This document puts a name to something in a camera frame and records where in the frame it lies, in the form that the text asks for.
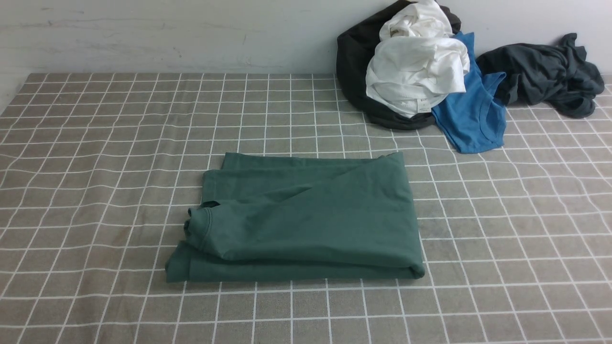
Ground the green long-sleeve shirt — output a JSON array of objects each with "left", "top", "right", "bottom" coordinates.
[{"left": 165, "top": 152, "right": 426, "bottom": 283}]

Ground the white crumpled shirt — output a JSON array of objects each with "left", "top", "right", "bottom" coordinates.
[{"left": 365, "top": 0, "right": 470, "bottom": 118}]

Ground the blue shirt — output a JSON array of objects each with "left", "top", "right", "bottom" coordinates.
[{"left": 432, "top": 32, "right": 506, "bottom": 154}]

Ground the dark grey crumpled shirt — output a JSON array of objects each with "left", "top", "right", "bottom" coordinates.
[{"left": 476, "top": 33, "right": 605, "bottom": 119}]

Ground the grey checked tablecloth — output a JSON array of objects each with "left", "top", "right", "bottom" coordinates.
[{"left": 0, "top": 73, "right": 612, "bottom": 344}]

